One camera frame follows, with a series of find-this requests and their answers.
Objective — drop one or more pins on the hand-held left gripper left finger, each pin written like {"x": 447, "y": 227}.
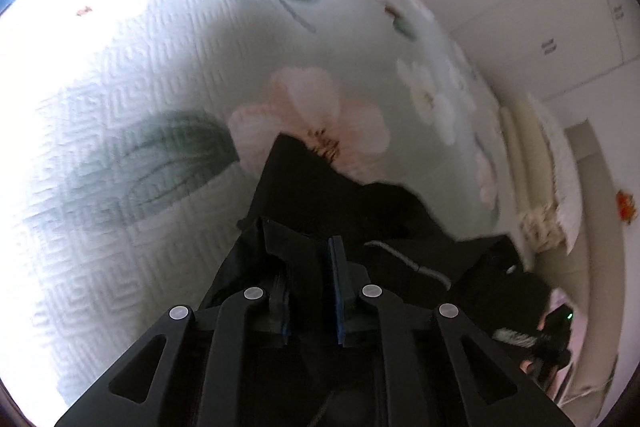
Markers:
{"x": 225, "y": 357}

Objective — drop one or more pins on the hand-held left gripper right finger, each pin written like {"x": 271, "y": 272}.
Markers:
{"x": 336, "y": 292}

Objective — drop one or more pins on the black hooded jacket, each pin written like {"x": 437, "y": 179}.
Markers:
{"x": 325, "y": 197}

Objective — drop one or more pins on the person's right hand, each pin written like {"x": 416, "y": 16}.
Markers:
{"x": 528, "y": 366}

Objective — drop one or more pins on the beige padded headboard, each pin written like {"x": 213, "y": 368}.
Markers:
{"x": 600, "y": 257}

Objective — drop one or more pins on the orange plush toy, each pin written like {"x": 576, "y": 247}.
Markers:
{"x": 626, "y": 206}

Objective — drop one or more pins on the white lace-edged pillow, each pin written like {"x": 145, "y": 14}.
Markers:
{"x": 562, "y": 167}

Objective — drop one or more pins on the folded beige quilt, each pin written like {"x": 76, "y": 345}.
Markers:
{"x": 530, "y": 167}

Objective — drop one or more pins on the floral green bedspread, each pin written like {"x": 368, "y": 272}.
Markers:
{"x": 125, "y": 107}

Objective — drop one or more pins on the white wardrobe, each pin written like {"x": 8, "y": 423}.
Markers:
{"x": 525, "y": 7}

